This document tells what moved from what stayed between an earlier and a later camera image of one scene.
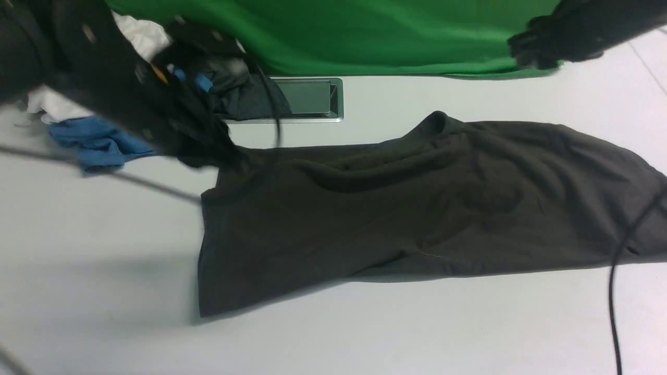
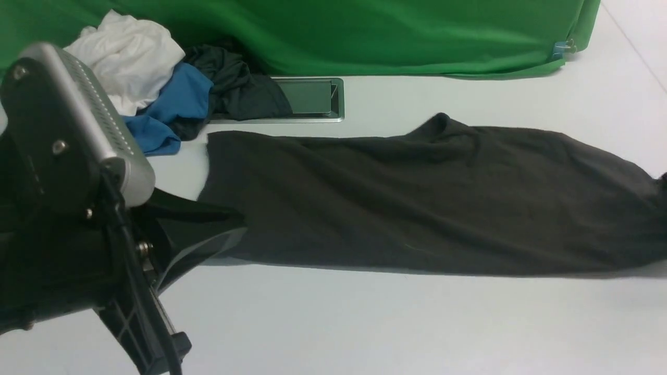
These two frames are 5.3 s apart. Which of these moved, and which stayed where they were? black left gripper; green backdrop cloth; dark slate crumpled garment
Moved: black left gripper
Stayed: green backdrop cloth; dark slate crumpled garment
